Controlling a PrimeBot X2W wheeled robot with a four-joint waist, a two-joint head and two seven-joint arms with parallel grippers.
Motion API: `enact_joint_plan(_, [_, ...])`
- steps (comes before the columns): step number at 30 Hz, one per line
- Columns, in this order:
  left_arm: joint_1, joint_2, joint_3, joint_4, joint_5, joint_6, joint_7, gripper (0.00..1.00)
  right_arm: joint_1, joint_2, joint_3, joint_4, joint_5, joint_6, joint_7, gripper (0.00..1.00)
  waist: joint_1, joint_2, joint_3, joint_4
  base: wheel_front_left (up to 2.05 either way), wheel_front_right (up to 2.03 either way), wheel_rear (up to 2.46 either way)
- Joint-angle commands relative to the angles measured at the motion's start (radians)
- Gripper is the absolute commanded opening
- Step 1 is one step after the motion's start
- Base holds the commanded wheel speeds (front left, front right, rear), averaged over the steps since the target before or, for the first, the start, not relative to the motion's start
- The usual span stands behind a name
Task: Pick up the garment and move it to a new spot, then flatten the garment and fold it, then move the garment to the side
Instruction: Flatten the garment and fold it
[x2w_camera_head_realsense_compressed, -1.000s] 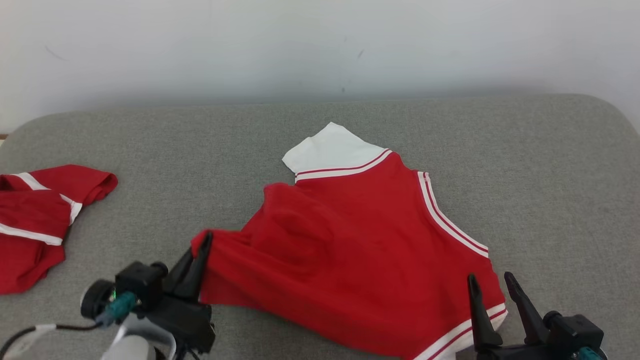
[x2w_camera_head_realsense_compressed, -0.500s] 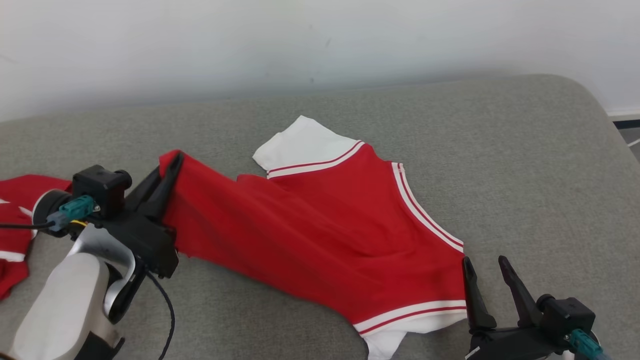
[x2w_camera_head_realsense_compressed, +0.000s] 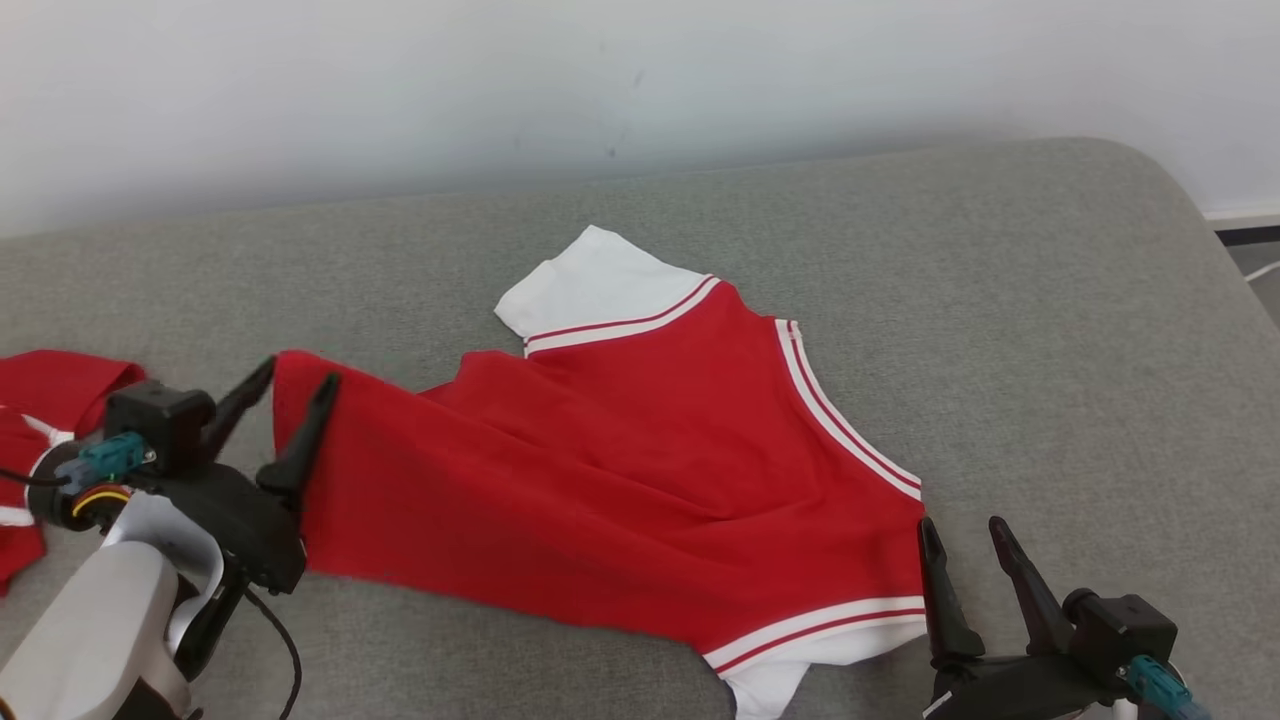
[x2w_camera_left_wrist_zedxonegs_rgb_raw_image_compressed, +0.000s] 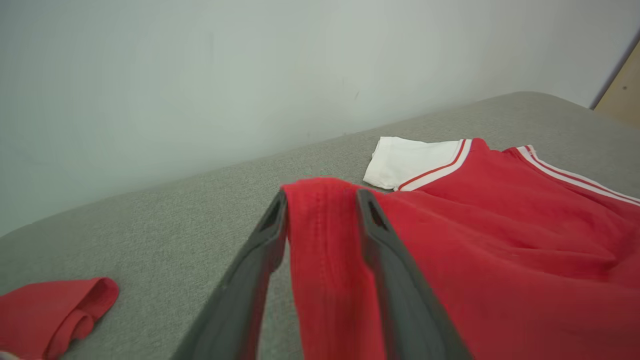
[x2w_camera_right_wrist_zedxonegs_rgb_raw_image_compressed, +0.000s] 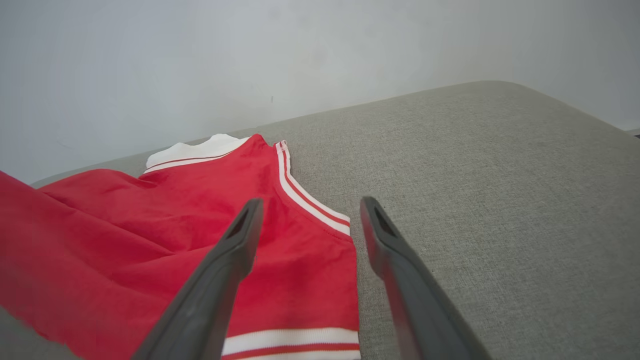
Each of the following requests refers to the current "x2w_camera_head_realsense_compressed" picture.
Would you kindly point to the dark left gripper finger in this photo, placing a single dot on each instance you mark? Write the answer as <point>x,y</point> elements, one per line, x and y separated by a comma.
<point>240,405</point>
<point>300,450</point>

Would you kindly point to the red white basketball jersey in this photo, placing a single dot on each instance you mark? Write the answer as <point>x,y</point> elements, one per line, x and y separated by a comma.
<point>620,480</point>

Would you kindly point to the black wall skirting strip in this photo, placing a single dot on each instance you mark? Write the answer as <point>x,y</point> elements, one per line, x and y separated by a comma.
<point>1250,234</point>

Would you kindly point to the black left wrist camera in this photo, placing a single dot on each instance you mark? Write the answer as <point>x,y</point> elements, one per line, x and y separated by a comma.
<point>160,420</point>

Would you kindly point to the teal right camera connector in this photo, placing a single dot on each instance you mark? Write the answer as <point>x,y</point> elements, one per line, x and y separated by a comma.
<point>1165,690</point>

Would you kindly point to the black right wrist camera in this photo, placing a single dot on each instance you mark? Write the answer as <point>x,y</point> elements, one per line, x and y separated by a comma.
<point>1125,630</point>

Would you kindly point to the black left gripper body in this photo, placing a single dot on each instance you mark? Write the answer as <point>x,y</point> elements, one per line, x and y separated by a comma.
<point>250,530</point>

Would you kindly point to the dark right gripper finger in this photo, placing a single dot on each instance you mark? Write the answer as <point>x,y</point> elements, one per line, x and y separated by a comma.
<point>945,610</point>
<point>1035,600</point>

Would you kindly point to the teal left camera connector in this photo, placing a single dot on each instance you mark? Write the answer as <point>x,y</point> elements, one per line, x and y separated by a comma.
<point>105,462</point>

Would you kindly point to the red white-striped basketball shorts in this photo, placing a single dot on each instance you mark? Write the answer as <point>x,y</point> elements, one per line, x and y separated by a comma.
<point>50,385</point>

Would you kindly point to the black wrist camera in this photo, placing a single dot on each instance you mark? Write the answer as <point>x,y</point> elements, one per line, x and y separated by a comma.
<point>1125,630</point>
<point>160,420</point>

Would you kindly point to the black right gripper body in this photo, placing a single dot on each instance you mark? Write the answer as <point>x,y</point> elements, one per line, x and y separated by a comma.
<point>1010,690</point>

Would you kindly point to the teal camera connector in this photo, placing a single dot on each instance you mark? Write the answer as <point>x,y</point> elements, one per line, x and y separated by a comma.
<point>1165,690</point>
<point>105,462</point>

